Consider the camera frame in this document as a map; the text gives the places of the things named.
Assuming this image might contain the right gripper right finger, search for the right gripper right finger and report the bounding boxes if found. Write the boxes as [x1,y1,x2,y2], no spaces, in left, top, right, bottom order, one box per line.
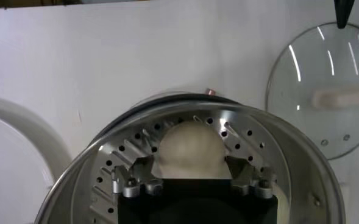
[224,155,278,199]

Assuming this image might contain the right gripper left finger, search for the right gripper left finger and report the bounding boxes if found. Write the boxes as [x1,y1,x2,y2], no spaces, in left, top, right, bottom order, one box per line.
[111,155,165,198]

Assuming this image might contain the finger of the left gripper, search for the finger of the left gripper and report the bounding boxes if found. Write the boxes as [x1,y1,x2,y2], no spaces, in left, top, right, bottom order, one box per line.
[333,0,356,30]

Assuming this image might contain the glass lid with beige handle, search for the glass lid with beige handle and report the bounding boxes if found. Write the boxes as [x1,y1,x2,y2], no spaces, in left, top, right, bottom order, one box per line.
[265,21,359,161]

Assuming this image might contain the white steamed baozi bun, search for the white steamed baozi bun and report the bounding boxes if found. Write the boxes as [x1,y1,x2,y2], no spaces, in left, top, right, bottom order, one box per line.
[154,120,232,180]

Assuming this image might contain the perforated steel steamer basket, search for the perforated steel steamer basket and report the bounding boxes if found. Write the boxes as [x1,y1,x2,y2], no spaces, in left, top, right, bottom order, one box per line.
[34,99,346,224]

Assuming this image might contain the stainless steel steamer pot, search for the stainless steel steamer pot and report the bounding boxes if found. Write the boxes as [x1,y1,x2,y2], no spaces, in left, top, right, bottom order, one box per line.
[87,88,244,147]

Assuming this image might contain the white round plate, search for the white round plate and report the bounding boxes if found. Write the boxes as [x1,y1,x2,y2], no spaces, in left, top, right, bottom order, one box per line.
[0,96,73,224]

